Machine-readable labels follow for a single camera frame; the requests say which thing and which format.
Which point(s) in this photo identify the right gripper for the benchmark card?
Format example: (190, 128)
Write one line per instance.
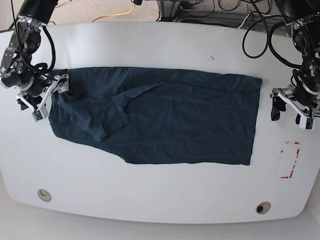
(35, 94)

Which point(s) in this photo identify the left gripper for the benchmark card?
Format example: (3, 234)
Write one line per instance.
(282, 96)

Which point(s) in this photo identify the dark blue t-shirt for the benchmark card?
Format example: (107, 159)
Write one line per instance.
(160, 116)

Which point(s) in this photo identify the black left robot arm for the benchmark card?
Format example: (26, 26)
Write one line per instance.
(303, 17)

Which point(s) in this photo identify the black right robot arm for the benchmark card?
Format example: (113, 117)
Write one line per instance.
(16, 68)

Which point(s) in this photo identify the red tape rectangle marking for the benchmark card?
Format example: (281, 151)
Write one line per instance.
(288, 159)

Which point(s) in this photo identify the left table grommet hole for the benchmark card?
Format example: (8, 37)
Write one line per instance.
(44, 195)

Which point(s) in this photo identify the table grommet hole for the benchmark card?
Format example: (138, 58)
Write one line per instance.
(44, 195)
(263, 208)

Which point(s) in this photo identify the right table grommet hole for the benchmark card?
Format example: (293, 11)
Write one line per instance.
(263, 208)

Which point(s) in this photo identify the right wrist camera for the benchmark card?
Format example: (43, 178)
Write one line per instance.
(40, 114)

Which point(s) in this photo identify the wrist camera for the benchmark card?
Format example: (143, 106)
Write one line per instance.
(307, 123)
(40, 114)

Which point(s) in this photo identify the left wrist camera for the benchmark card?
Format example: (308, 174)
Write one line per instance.
(307, 123)

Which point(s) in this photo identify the aluminium frame rail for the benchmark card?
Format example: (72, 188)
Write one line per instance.
(221, 18)

